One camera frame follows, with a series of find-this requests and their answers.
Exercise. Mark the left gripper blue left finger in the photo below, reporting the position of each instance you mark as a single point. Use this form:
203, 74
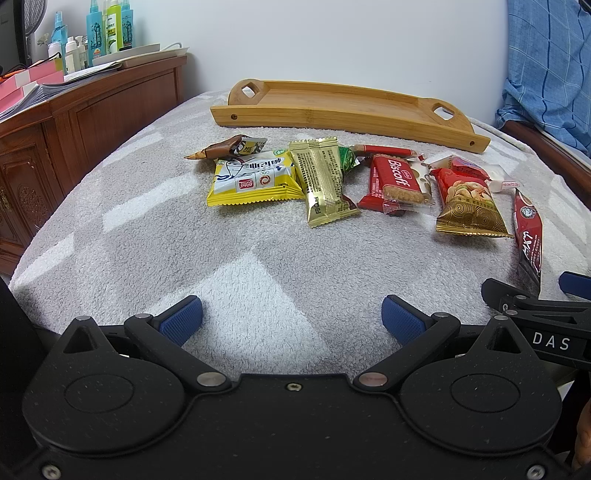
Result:
160, 339

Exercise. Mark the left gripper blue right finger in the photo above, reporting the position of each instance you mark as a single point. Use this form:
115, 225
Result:
420, 336

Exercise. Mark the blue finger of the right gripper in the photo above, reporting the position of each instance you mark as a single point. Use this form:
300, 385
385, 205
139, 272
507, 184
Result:
501, 297
575, 284

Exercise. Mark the red black snack bar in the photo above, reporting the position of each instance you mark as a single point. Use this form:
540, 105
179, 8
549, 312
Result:
528, 234

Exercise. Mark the red gold peanut bag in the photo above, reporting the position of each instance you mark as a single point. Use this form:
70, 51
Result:
468, 206

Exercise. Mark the clear white candy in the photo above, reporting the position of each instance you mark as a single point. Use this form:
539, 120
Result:
499, 180

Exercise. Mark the red Biscoff biscuit packet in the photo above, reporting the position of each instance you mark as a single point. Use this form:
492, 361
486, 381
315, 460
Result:
396, 186

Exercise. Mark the green foil snack packet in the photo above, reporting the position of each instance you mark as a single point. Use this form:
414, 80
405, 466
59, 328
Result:
348, 158

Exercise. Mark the yellow biscuit packet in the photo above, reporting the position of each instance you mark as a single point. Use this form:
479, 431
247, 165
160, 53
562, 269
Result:
260, 177

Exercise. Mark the long red wafer bar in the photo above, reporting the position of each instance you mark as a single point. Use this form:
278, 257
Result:
365, 150

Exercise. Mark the gold foil snack packet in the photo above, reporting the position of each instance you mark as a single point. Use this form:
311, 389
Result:
319, 170

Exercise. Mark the brown chocolate cone snack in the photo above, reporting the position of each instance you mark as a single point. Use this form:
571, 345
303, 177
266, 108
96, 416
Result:
235, 146

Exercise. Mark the person's left hand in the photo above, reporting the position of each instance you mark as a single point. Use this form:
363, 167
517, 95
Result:
582, 449

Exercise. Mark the grey white checked blanket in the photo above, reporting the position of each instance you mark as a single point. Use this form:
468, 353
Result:
136, 235

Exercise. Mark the blue plaid bedding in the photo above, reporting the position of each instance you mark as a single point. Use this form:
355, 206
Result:
548, 77

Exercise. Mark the brown wooden cabinet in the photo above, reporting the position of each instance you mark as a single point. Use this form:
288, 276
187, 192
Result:
47, 149

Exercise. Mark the bamboo serving tray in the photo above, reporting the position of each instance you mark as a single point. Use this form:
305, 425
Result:
292, 104

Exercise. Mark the pink paper stack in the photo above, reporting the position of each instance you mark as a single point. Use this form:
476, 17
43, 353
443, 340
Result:
17, 86

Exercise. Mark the teal spray bottle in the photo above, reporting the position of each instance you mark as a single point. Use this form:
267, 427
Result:
127, 25
95, 33

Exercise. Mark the small white bottles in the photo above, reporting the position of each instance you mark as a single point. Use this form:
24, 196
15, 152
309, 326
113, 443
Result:
72, 54

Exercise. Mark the round mesh fan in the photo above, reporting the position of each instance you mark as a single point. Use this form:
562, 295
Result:
28, 15

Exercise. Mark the small teal bottle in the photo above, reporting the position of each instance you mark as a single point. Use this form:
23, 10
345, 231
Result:
58, 37

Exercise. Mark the green spray bottle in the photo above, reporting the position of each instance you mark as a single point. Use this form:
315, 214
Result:
113, 26

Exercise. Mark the brown wooden bed frame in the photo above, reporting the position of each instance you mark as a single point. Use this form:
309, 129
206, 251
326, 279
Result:
575, 172

